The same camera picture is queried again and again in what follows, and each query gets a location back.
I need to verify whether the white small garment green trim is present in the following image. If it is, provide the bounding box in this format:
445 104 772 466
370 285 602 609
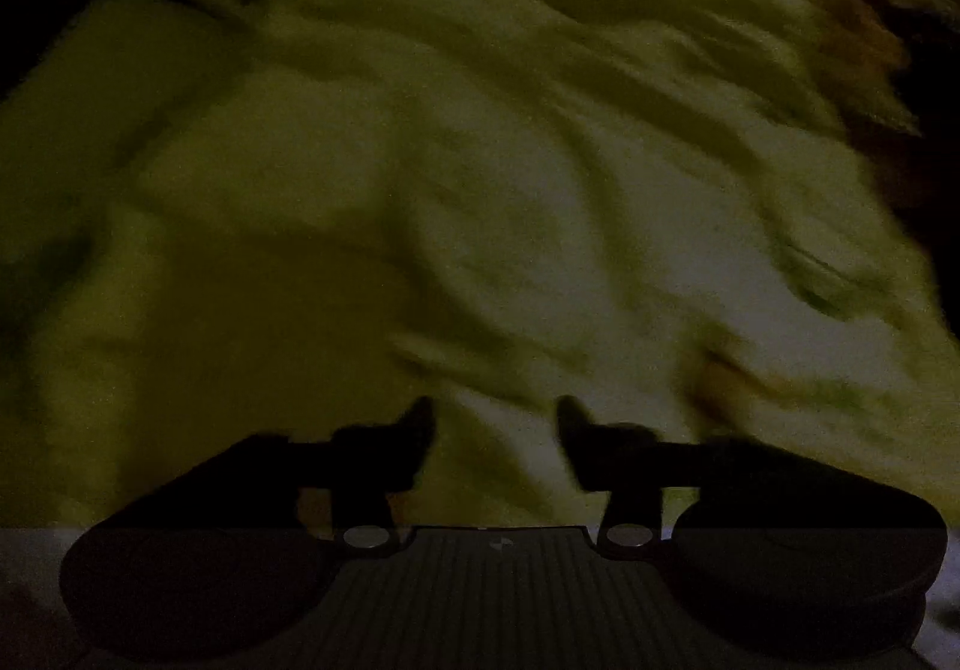
143 0 958 514

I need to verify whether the floral bed sheet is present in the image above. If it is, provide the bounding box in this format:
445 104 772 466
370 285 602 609
2 0 958 527

